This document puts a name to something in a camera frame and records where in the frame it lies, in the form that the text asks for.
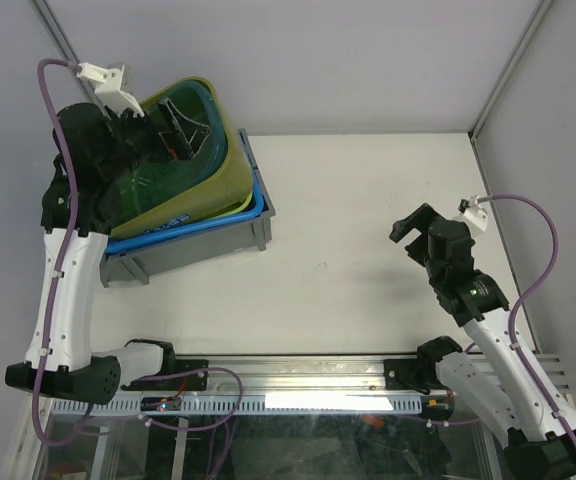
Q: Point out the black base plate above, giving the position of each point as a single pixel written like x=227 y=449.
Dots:
x=417 y=374
x=193 y=383

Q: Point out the grey plastic crate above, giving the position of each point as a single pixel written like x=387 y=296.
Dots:
x=142 y=264

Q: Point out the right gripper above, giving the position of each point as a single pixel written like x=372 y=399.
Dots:
x=419 y=220

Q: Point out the aluminium mounting rail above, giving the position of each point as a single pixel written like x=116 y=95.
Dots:
x=298 y=372

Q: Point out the teal translucent container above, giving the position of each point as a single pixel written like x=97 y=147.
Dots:
x=178 y=170

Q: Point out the olive slotted basket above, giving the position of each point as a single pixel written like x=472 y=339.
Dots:
x=223 y=185

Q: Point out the blue plastic tub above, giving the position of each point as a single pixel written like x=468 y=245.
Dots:
x=124 y=246

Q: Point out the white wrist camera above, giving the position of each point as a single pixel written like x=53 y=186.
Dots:
x=110 y=86
x=473 y=215

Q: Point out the white slotted cable duct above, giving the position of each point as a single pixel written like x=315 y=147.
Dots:
x=273 y=403

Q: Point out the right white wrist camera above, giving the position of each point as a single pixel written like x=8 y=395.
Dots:
x=473 y=215

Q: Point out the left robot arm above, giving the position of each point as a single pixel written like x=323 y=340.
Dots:
x=97 y=149

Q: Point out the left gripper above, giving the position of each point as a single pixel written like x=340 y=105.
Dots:
x=191 y=136

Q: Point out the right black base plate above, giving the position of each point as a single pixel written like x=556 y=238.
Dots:
x=417 y=374

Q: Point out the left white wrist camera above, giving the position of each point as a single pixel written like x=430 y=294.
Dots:
x=110 y=86

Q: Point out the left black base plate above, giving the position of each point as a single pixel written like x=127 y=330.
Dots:
x=193 y=383

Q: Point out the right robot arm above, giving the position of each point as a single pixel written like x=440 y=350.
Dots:
x=520 y=405

